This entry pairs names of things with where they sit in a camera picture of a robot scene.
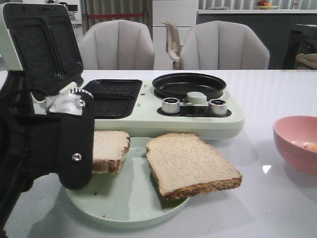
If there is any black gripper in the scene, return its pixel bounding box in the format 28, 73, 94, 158
0, 71, 95, 227

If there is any left silver control knob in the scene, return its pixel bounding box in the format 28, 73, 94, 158
161, 97, 180, 114

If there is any bread slice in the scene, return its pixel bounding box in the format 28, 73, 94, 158
146, 133, 243, 201
92, 130, 130, 174

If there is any green breakfast maker lid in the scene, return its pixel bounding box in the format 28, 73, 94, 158
0, 2, 85, 115

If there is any silver control knob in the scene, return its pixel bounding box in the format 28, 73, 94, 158
208, 99, 227, 116
161, 97, 180, 114

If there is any right silver control knob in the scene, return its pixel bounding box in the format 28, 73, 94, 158
208, 99, 227, 116

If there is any white cabinet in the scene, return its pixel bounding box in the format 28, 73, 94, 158
152, 0, 198, 70

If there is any fruit bowl on counter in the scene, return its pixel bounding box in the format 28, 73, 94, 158
255, 0, 278, 10

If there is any green breakfast maker base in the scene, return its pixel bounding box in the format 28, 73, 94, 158
84, 79, 245, 140

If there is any left grey upholstered chair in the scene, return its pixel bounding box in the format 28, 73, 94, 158
78, 19, 155, 70

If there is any beige office chair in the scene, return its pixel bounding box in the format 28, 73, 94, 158
161, 21, 181, 70

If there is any black round frying pan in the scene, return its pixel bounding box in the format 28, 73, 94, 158
152, 72, 227, 101

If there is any orange shrimp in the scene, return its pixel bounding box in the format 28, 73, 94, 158
304, 143, 317, 152

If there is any right grey upholstered chair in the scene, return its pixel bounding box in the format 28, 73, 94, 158
180, 21, 270, 70

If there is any pink bowl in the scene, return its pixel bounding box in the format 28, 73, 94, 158
273, 116, 317, 176

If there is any light green round plate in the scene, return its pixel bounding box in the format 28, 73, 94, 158
66, 137, 189, 229

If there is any grey upholstered chair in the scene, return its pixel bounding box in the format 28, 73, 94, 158
78, 19, 155, 70
180, 21, 270, 70

